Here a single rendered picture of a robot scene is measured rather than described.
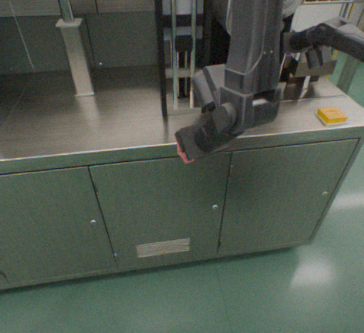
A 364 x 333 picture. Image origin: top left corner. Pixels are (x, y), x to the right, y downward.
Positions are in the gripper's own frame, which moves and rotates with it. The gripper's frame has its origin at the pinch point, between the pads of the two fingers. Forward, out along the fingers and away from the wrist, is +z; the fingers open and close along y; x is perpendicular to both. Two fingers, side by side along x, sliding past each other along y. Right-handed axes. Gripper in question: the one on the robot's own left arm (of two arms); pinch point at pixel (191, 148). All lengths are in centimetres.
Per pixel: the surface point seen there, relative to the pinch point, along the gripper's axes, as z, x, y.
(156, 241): 71, 27, 1
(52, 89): 60, -48, 24
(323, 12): 181, -140, -322
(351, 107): 15, 2, -74
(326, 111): 13, 0, -60
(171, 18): 8.4, -39.0, -12.2
